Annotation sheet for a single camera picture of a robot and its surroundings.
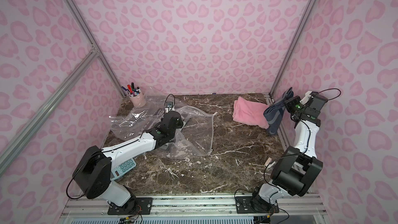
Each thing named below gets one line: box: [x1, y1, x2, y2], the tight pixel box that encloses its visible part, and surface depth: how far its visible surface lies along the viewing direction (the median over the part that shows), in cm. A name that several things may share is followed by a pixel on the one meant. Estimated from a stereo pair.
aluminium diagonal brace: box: [0, 48, 99, 176], surface depth 68 cm
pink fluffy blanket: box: [232, 96, 270, 130], surface depth 105 cm
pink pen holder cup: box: [129, 90, 147, 108], surface depth 109 cm
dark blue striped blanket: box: [263, 87, 294, 136], surface depth 82 cm
